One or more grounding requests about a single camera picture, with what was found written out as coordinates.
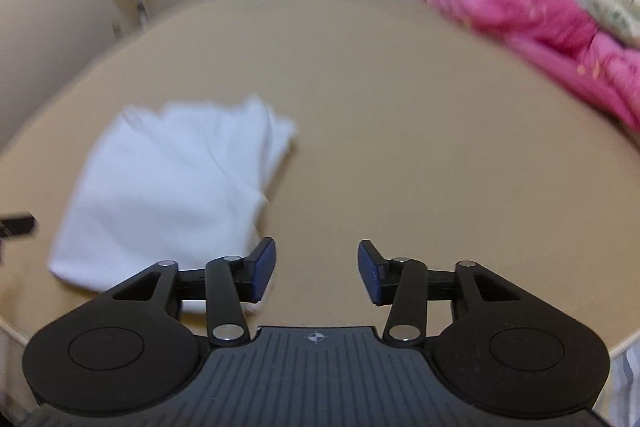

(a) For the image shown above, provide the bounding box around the white small garment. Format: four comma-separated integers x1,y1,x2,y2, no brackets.
48,96,297,293

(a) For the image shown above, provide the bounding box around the pink floral blanket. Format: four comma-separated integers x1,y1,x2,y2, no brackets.
423,0,639,133

